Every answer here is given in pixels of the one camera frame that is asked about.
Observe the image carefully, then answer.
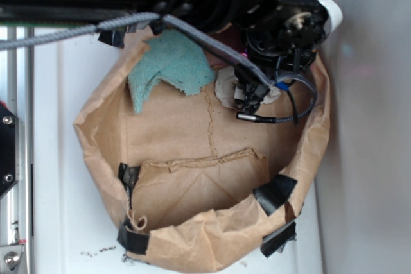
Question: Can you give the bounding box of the grey usb cable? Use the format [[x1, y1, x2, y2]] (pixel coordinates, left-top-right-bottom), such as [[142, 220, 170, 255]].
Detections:
[[236, 73, 319, 126]]

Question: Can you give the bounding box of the black tape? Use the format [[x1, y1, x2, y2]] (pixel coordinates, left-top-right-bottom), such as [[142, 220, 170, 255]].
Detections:
[[98, 27, 127, 49], [117, 219, 150, 255]]

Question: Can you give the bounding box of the black tape left rim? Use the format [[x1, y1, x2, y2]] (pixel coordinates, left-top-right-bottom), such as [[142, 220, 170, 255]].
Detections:
[[252, 174, 297, 216]]

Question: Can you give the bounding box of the grey braided cable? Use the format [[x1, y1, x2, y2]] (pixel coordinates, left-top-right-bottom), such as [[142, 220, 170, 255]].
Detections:
[[0, 12, 277, 87]]

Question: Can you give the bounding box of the green terry cloth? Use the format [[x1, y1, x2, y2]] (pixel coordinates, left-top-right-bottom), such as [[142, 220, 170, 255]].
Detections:
[[128, 29, 215, 114]]

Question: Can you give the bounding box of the black tape right rim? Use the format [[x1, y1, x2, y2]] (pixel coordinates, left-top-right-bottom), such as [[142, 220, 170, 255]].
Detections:
[[260, 221, 297, 258]]

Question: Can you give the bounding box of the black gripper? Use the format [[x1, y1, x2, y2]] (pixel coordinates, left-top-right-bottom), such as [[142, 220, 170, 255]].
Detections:
[[233, 0, 329, 72]]

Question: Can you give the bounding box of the black octagonal mount plate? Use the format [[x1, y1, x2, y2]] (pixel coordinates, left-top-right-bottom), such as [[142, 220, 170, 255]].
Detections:
[[1, 101, 19, 199]]

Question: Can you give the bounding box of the aluminium frame rail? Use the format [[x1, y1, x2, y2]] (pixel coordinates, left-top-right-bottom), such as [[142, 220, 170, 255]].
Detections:
[[0, 25, 35, 274]]

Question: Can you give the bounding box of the black tape front left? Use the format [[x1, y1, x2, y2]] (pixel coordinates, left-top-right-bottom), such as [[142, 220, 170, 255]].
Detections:
[[98, 27, 127, 49]]

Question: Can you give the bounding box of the black tape front right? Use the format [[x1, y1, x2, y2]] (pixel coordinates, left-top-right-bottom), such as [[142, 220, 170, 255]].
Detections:
[[117, 219, 150, 255]]

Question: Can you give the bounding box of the black tape rim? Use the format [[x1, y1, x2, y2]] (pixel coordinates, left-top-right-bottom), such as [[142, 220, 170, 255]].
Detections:
[[252, 174, 297, 216], [260, 221, 297, 258]]

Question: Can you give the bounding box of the brown paper bag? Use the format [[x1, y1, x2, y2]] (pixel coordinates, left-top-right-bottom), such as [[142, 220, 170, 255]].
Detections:
[[74, 28, 331, 273]]

